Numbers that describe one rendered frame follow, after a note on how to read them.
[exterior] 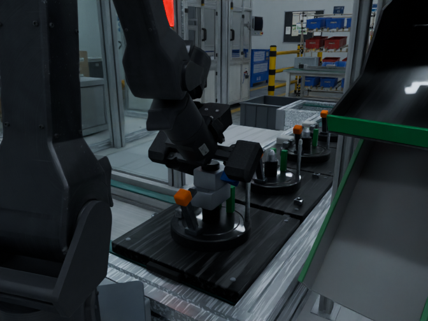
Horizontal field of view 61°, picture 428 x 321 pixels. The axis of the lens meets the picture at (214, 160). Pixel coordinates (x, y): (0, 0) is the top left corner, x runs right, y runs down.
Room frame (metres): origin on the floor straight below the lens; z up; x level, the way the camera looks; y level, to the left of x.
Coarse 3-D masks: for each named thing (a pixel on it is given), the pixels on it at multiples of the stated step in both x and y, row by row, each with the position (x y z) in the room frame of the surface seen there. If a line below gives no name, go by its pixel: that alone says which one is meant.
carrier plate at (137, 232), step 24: (168, 216) 0.61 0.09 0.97; (264, 216) 0.61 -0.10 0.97; (120, 240) 0.53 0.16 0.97; (144, 240) 0.53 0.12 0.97; (168, 240) 0.53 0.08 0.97; (264, 240) 0.53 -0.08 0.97; (144, 264) 0.48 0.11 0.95; (168, 264) 0.46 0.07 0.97; (192, 264) 0.46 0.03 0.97; (216, 264) 0.46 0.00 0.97; (240, 264) 0.46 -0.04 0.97; (264, 264) 0.46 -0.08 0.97; (216, 288) 0.41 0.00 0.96; (240, 288) 0.40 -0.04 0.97
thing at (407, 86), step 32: (416, 0) 0.57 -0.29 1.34; (384, 32) 0.49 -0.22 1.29; (416, 32) 0.55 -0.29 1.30; (384, 64) 0.50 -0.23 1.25; (416, 64) 0.47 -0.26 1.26; (352, 96) 0.43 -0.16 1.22; (384, 96) 0.43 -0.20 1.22; (416, 96) 0.41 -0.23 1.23; (352, 128) 0.37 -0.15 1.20; (384, 128) 0.35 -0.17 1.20; (416, 128) 0.33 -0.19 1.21
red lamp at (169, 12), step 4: (164, 0) 0.74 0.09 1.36; (168, 0) 0.74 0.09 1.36; (172, 0) 0.75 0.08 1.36; (164, 4) 0.74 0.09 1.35; (168, 4) 0.74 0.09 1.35; (172, 4) 0.75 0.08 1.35; (168, 8) 0.74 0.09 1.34; (172, 8) 0.75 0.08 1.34; (168, 12) 0.74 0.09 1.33; (172, 12) 0.75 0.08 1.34; (168, 16) 0.74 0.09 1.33; (172, 16) 0.75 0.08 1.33; (168, 20) 0.74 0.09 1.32; (172, 20) 0.75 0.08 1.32; (172, 24) 0.75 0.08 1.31
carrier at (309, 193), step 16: (272, 160) 0.77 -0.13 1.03; (256, 176) 0.76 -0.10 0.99; (272, 176) 0.76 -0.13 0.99; (288, 176) 0.76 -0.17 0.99; (304, 176) 0.82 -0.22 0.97; (320, 176) 0.82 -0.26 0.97; (240, 192) 0.72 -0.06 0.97; (256, 192) 0.72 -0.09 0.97; (272, 192) 0.71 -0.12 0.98; (288, 192) 0.71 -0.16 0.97; (304, 192) 0.72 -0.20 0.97; (320, 192) 0.72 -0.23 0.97; (272, 208) 0.64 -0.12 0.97; (288, 208) 0.64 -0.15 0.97; (304, 208) 0.64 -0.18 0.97
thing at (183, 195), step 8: (176, 192) 0.50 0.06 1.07; (184, 192) 0.49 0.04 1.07; (192, 192) 0.51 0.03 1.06; (176, 200) 0.49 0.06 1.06; (184, 200) 0.48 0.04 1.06; (184, 208) 0.49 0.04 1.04; (192, 208) 0.50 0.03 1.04; (184, 216) 0.50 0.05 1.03; (192, 216) 0.50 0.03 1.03; (192, 224) 0.50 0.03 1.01
